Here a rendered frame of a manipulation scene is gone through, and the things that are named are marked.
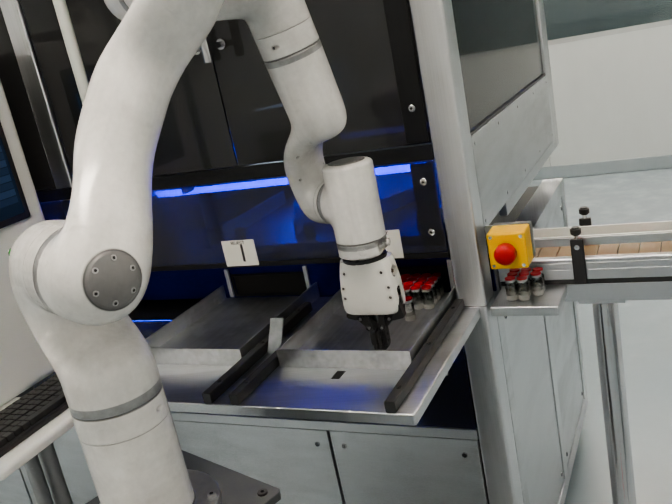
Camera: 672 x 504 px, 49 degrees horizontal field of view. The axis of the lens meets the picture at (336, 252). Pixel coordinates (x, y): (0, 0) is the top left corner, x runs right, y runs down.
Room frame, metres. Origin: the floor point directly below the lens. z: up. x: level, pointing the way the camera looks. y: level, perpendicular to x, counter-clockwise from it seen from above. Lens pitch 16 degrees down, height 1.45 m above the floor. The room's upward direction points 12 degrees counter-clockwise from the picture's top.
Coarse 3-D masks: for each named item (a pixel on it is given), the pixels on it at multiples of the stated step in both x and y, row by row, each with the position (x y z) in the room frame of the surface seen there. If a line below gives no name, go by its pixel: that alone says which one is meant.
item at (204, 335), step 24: (312, 288) 1.58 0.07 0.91; (192, 312) 1.60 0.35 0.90; (216, 312) 1.63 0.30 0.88; (240, 312) 1.60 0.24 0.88; (264, 312) 1.56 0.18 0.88; (288, 312) 1.47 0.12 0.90; (168, 336) 1.51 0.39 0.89; (192, 336) 1.51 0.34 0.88; (216, 336) 1.48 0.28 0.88; (240, 336) 1.45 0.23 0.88; (264, 336) 1.38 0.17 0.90; (168, 360) 1.38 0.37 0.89; (192, 360) 1.36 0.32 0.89; (216, 360) 1.33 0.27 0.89
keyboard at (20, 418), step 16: (48, 384) 1.53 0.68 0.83; (16, 400) 1.48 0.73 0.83; (32, 400) 1.47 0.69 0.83; (48, 400) 1.45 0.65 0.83; (64, 400) 1.45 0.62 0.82; (0, 416) 1.41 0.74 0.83; (16, 416) 1.40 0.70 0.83; (32, 416) 1.38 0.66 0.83; (48, 416) 1.39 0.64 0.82; (0, 432) 1.34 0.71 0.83; (16, 432) 1.33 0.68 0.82; (32, 432) 1.35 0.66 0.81; (0, 448) 1.29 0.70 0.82
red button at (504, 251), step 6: (498, 246) 1.30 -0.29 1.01; (504, 246) 1.29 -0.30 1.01; (510, 246) 1.29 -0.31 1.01; (498, 252) 1.29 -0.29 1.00; (504, 252) 1.28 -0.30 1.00; (510, 252) 1.28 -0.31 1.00; (516, 252) 1.29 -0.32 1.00; (498, 258) 1.29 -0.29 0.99; (504, 258) 1.29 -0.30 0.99; (510, 258) 1.28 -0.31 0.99; (504, 264) 1.29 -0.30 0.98
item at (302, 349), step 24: (336, 312) 1.47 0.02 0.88; (432, 312) 1.37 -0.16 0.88; (312, 336) 1.37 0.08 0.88; (336, 336) 1.35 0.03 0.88; (360, 336) 1.32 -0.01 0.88; (408, 336) 1.28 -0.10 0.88; (288, 360) 1.25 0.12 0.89; (312, 360) 1.23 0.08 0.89; (336, 360) 1.21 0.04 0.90; (360, 360) 1.19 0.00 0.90; (384, 360) 1.17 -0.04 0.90; (408, 360) 1.15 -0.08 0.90
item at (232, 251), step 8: (240, 240) 1.59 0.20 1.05; (248, 240) 1.58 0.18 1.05; (224, 248) 1.61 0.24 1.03; (232, 248) 1.60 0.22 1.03; (240, 248) 1.59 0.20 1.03; (248, 248) 1.58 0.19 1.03; (232, 256) 1.60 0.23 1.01; (240, 256) 1.59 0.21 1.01; (248, 256) 1.58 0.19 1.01; (256, 256) 1.57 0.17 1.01; (232, 264) 1.60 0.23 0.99; (240, 264) 1.59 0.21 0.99; (248, 264) 1.58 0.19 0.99; (256, 264) 1.57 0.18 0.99
